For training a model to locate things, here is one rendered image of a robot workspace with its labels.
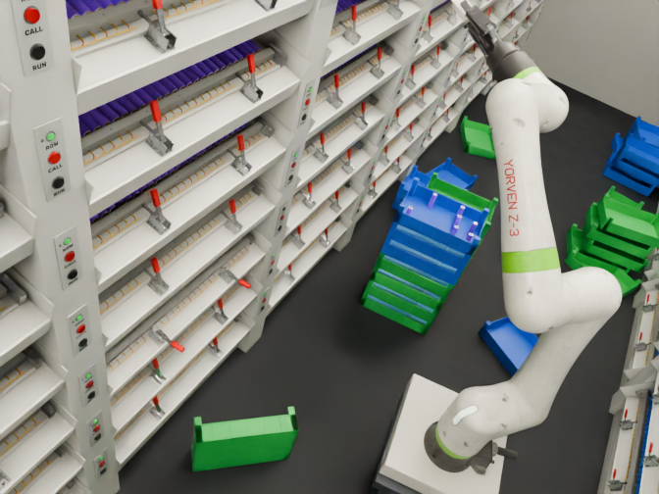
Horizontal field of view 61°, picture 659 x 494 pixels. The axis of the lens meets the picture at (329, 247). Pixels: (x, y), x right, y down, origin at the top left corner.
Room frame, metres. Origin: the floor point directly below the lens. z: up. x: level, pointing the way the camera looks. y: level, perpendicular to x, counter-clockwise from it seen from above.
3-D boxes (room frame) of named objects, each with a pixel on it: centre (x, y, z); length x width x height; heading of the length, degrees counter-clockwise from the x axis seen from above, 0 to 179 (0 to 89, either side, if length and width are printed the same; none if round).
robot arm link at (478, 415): (0.84, -0.50, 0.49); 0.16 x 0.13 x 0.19; 123
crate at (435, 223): (1.62, -0.36, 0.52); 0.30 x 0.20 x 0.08; 79
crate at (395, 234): (1.62, -0.36, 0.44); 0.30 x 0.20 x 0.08; 79
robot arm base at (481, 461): (0.84, -0.55, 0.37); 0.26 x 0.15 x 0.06; 92
